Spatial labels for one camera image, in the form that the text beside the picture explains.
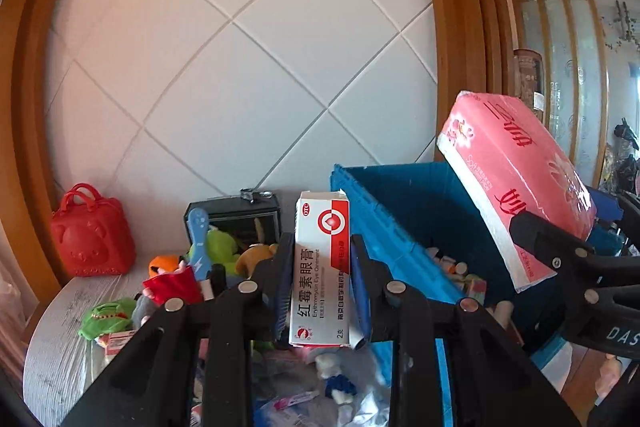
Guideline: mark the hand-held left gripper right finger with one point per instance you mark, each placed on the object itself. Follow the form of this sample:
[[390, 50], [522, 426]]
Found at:
[[361, 302]]

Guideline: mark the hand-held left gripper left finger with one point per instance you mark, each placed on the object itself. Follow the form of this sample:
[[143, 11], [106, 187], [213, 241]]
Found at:
[[281, 307]]

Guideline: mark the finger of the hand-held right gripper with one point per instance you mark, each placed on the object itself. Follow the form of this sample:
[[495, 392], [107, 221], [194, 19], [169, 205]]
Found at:
[[575, 269], [607, 207]]

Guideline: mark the white red medicine box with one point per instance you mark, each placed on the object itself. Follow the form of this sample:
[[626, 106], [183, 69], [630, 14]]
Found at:
[[320, 267]]

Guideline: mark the blue plastic crate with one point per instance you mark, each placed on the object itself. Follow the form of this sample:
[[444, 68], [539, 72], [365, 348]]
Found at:
[[400, 202]]

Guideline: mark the pink tissue pack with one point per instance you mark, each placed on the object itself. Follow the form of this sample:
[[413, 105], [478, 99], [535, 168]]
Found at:
[[510, 157]]

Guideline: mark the grey wooden desktop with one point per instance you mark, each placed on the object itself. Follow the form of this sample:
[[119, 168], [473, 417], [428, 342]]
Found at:
[[55, 347]]

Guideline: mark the person's right hand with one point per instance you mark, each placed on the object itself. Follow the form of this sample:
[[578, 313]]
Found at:
[[607, 379]]

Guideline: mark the brown plush toy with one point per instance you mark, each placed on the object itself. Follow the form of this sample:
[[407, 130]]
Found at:
[[252, 259]]

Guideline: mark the clear plastic bag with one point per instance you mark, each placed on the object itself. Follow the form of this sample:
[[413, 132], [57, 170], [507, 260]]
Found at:
[[367, 387]]

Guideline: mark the green plush toy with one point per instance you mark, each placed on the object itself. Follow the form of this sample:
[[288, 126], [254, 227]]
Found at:
[[220, 247]]

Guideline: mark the blue white plush toy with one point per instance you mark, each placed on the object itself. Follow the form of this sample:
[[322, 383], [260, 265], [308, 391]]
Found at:
[[340, 387]]

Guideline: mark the pink tube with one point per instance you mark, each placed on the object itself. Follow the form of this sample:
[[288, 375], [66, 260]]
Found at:
[[292, 401]]

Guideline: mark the pile of small cartons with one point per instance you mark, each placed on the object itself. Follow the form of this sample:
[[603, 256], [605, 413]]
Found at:
[[457, 272]]

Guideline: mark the black storage box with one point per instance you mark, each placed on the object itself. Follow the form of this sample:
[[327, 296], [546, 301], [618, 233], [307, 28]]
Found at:
[[235, 207]]

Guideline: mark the blue toy brush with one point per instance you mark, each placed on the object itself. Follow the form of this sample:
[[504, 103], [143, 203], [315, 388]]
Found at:
[[197, 232]]

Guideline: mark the orange plush toy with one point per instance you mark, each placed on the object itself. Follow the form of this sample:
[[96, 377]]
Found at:
[[165, 263]]

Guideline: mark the grey plush toy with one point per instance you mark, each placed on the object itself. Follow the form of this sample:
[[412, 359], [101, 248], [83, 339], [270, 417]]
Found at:
[[142, 309]]

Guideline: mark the small white red carton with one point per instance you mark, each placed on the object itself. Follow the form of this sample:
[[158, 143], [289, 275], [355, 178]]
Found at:
[[117, 342]]

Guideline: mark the green frog plush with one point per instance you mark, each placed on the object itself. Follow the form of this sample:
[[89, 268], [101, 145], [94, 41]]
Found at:
[[105, 317]]

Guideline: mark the red plastic bear bag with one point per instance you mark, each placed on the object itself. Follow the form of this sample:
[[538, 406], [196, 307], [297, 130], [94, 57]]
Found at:
[[92, 237]]

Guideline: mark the wooden wall frame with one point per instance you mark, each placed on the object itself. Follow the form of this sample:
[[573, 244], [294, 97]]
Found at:
[[30, 107]]

